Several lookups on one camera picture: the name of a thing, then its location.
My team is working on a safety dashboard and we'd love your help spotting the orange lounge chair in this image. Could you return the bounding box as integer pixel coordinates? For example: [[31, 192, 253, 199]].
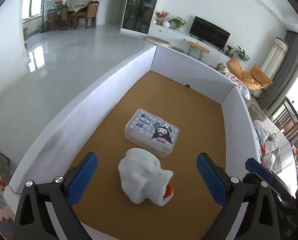
[[227, 58, 272, 90]]

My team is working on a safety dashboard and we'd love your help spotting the small wooden bench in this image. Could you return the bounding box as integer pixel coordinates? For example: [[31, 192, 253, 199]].
[[187, 41, 210, 61]]

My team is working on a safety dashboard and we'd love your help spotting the wooden dining chair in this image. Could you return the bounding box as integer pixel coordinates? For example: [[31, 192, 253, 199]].
[[76, 1, 99, 28]]

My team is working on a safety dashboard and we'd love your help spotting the dark glass cabinet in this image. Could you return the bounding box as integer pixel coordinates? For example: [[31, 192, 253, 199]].
[[122, 0, 157, 34]]

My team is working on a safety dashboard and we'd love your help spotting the pile of white gloves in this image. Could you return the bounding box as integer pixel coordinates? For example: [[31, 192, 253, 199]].
[[252, 120, 278, 171]]

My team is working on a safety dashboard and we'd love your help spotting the clear plastic floss box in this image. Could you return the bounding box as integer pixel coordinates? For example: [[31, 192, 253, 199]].
[[124, 109, 179, 158]]

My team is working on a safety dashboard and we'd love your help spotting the white standing air conditioner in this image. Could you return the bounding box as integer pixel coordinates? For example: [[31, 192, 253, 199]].
[[261, 37, 288, 79]]

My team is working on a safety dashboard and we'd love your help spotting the white tv console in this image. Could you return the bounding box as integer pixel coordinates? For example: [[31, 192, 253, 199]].
[[148, 24, 230, 67]]

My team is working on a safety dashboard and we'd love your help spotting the red flower vase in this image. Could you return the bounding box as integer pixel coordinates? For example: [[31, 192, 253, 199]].
[[156, 10, 170, 25]]

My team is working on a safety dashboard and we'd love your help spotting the green potted plant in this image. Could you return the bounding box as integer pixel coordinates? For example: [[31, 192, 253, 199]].
[[169, 16, 187, 30]]

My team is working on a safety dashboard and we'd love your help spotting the patterned fabric cushion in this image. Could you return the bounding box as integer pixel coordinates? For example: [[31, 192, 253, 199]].
[[216, 63, 251, 100]]

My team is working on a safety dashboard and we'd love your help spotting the black flat television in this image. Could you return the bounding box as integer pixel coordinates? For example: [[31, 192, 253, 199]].
[[189, 16, 230, 49]]

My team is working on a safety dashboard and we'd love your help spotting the white knitted glove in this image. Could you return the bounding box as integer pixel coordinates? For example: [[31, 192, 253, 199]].
[[118, 148, 174, 206]]

